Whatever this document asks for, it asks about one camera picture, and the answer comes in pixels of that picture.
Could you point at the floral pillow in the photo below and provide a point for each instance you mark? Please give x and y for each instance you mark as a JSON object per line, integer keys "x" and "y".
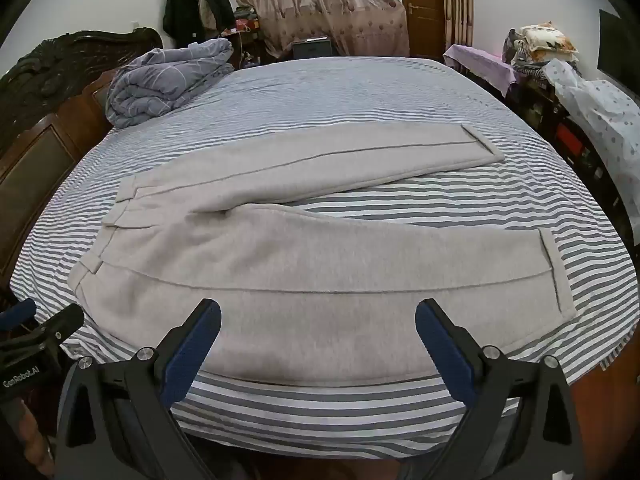
{"x": 547, "y": 40}

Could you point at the purple cloth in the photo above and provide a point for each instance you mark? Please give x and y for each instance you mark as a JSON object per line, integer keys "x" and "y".
{"x": 480, "y": 62}

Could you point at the black hanging jacket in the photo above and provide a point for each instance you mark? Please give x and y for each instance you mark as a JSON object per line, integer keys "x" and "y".
{"x": 182, "y": 10}

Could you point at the carved wooden headboard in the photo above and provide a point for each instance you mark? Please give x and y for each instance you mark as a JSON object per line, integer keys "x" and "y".
{"x": 45, "y": 125}

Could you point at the dark storage box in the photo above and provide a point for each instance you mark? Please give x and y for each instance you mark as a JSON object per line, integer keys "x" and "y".
{"x": 312, "y": 49}

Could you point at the red box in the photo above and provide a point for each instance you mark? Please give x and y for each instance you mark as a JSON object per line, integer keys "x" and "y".
{"x": 570, "y": 140}

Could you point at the striped bed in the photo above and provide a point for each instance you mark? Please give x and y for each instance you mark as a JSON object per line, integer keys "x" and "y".
{"x": 350, "y": 90}

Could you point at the dark hanging coat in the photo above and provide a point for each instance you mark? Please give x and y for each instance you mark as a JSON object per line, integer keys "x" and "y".
{"x": 215, "y": 2}

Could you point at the person's left hand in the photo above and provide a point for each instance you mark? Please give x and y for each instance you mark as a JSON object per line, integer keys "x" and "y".
{"x": 37, "y": 445}

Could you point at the light grey pants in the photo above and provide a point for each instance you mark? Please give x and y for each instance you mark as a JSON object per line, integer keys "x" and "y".
{"x": 300, "y": 270}

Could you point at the brown wooden door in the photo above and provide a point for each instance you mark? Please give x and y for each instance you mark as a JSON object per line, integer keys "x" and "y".
{"x": 422, "y": 0}

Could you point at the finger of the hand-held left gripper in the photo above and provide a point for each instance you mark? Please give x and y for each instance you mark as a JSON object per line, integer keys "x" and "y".
{"x": 57, "y": 325}
{"x": 17, "y": 314}

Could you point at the black screen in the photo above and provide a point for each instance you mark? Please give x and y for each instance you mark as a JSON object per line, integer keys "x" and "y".
{"x": 620, "y": 45}

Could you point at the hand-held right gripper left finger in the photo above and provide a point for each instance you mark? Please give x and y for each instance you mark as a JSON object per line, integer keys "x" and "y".
{"x": 192, "y": 345}

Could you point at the small red packet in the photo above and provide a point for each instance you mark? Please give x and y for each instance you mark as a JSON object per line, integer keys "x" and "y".
{"x": 248, "y": 25}

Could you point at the folded grey-blue quilt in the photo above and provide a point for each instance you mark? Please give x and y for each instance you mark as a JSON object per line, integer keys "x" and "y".
{"x": 160, "y": 80}

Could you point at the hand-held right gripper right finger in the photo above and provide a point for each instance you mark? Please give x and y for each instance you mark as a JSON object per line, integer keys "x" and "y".
{"x": 447, "y": 345}

